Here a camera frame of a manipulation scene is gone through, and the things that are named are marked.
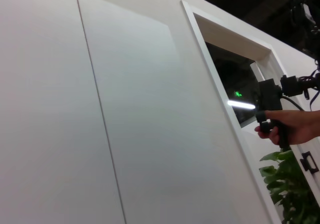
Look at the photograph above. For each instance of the green exit sign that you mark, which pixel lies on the green exit sign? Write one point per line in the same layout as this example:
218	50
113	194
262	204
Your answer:
237	94

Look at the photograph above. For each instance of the black metal door latch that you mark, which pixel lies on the black metal door latch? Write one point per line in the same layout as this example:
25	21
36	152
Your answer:
310	162

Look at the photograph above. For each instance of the white tube light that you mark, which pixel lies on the white tube light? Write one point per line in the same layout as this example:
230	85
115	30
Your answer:
241	104

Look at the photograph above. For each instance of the person's bare hand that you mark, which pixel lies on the person's bare hand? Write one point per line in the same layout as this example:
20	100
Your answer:
302	126

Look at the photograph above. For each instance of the green leafy plant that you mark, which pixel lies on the green leafy plant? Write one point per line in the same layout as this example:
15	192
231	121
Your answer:
290	184

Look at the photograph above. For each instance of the black handheld pistol-grip controller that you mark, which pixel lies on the black handheld pistol-grip controller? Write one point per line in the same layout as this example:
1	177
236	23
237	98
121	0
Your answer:
271	96

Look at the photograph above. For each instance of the dark camera rig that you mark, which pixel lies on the dark camera rig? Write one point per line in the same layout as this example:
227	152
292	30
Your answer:
303	14

